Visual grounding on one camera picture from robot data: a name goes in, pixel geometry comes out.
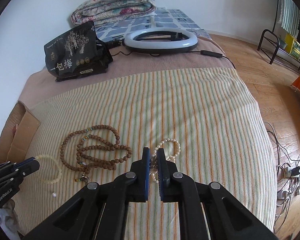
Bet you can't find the black metal rack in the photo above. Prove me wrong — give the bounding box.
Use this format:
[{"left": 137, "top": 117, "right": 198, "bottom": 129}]
[{"left": 257, "top": 0, "right": 300, "bottom": 73}]

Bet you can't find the ring light cable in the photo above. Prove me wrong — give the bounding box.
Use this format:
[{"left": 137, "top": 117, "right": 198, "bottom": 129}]
[{"left": 107, "top": 48, "right": 237, "bottom": 69}]

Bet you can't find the white pearl necklace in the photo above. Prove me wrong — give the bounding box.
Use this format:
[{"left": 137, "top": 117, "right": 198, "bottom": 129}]
[{"left": 149, "top": 138, "right": 181, "bottom": 184}]

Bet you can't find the white power strip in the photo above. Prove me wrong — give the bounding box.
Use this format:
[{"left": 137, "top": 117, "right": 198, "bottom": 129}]
[{"left": 277, "top": 163, "right": 300, "bottom": 202}]

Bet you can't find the striped yellow towel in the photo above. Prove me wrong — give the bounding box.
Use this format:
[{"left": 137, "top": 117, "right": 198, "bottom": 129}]
[{"left": 14, "top": 68, "right": 277, "bottom": 233}]

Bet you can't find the cream bead bracelet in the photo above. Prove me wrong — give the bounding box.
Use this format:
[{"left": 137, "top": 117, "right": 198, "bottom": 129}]
[{"left": 34, "top": 154, "right": 63, "bottom": 184}]

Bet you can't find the green striped hanging towel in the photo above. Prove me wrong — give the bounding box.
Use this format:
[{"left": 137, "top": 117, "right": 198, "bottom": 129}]
[{"left": 277, "top": 0, "right": 300, "bottom": 38}]

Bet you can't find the white ring light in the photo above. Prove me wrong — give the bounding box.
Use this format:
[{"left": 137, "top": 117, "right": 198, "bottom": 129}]
[{"left": 123, "top": 27, "right": 198, "bottom": 54}]

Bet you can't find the brown blanket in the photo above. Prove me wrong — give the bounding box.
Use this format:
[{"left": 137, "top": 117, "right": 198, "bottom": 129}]
[{"left": 0, "top": 36, "right": 235, "bottom": 156}]

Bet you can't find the brown wooden bead mala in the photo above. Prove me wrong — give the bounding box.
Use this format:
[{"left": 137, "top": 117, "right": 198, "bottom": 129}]
[{"left": 59, "top": 124, "right": 133, "bottom": 183}]

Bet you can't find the blue checkered bed sheet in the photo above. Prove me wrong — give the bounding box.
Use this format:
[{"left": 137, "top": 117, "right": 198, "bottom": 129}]
[{"left": 95, "top": 9, "right": 210, "bottom": 42}]

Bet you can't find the folded floral quilt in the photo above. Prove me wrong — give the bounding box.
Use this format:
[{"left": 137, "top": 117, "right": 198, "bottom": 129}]
[{"left": 70, "top": 0, "right": 156, "bottom": 26}]

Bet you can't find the brown cardboard box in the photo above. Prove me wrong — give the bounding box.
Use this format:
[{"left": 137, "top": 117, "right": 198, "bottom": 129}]
[{"left": 0, "top": 101, "right": 40, "bottom": 164}]

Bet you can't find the black snack bag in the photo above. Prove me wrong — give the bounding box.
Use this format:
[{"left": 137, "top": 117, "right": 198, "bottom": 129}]
[{"left": 44, "top": 21, "right": 113, "bottom": 82}]

